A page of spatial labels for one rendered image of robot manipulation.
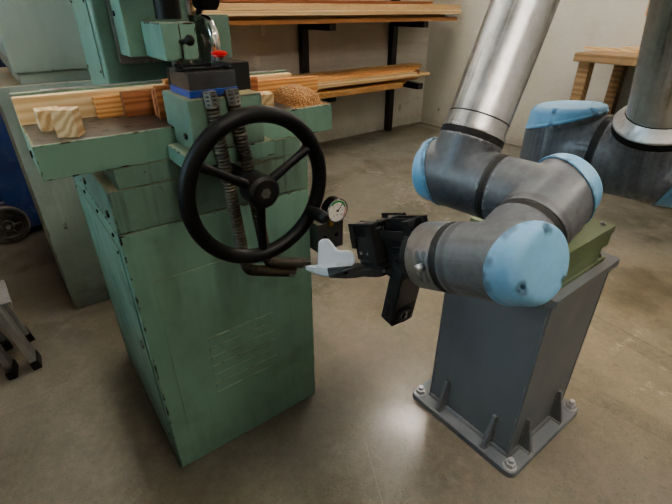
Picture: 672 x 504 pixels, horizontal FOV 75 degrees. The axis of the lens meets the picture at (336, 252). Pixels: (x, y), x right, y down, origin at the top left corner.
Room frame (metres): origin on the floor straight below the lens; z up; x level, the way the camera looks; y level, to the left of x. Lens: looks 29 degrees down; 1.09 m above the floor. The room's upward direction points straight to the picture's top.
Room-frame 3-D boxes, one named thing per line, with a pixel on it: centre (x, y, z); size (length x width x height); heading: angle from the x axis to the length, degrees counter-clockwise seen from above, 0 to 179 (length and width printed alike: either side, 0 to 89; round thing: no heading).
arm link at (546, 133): (0.96, -0.50, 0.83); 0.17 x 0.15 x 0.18; 44
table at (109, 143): (0.92, 0.28, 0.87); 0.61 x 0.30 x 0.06; 127
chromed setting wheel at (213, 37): (1.19, 0.32, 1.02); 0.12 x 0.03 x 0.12; 37
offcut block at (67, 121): (0.76, 0.46, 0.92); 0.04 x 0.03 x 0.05; 99
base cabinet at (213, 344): (1.10, 0.41, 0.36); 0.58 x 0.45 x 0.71; 37
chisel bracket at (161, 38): (1.02, 0.35, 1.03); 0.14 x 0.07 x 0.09; 37
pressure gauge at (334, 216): (0.99, 0.01, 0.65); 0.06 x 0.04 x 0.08; 127
